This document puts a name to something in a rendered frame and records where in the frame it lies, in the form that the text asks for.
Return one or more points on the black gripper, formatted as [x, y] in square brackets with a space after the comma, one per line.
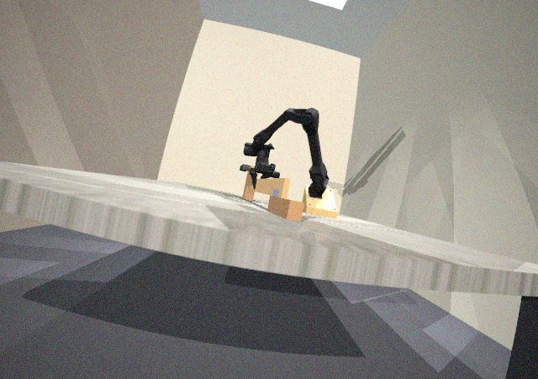
[253, 171]

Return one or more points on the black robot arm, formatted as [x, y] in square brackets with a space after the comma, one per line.
[309, 119]

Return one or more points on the long tan wooden rail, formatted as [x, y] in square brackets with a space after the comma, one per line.
[266, 186]

